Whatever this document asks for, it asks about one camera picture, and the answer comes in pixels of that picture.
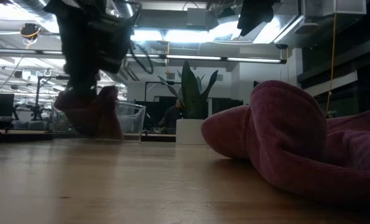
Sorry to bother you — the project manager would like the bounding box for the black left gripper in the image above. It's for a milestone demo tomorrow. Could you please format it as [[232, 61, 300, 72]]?
[[44, 0, 142, 96]]

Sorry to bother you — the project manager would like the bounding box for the maroon cap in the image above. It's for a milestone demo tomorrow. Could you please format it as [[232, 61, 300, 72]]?
[[200, 80, 370, 207], [53, 85, 124, 141]]

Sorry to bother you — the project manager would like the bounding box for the green cap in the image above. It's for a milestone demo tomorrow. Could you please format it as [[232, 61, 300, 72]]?
[[237, 0, 280, 37]]

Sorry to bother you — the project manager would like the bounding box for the clear plastic bin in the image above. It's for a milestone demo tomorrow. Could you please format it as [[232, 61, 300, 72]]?
[[50, 101, 147, 142]]

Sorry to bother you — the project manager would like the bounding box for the person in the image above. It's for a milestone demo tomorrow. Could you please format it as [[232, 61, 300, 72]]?
[[162, 99, 185, 134]]

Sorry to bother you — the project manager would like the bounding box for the green snake plant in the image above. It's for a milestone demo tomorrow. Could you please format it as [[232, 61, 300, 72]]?
[[157, 60, 219, 121]]

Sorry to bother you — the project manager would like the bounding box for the white plant pot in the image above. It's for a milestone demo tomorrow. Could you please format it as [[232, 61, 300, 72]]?
[[175, 119, 208, 146]]

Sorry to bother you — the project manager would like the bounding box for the long ceiling light strip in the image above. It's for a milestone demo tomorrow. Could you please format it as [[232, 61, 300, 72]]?
[[125, 54, 287, 65]]

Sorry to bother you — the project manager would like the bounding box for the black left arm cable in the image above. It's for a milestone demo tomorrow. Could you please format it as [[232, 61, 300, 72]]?
[[127, 40, 155, 75]]

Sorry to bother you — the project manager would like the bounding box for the black frame rail behind plant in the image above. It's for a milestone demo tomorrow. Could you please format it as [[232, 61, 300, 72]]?
[[122, 133, 177, 143]]

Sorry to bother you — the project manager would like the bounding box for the hanging yellow cord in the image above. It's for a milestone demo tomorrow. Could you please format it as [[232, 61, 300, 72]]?
[[325, 0, 338, 114]]

